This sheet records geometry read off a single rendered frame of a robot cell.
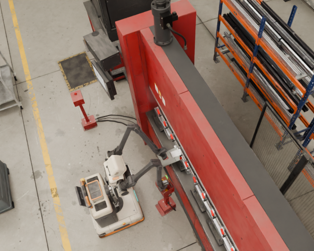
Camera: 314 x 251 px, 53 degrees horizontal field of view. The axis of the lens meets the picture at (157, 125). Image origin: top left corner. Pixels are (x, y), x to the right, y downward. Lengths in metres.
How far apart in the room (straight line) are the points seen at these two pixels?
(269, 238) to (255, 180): 0.41
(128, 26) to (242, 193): 2.08
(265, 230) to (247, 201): 0.22
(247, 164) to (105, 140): 3.29
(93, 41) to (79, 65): 2.63
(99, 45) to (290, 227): 2.78
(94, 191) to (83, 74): 2.98
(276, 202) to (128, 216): 2.50
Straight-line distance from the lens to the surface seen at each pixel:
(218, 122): 2.65
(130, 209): 4.49
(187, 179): 3.94
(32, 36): 7.62
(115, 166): 3.52
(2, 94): 6.22
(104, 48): 3.84
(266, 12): 5.12
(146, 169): 3.42
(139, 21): 3.54
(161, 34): 3.15
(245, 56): 5.40
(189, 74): 2.96
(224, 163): 2.46
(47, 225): 5.04
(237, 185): 2.40
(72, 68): 6.55
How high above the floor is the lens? 4.49
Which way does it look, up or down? 57 degrees down
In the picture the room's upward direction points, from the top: 7 degrees counter-clockwise
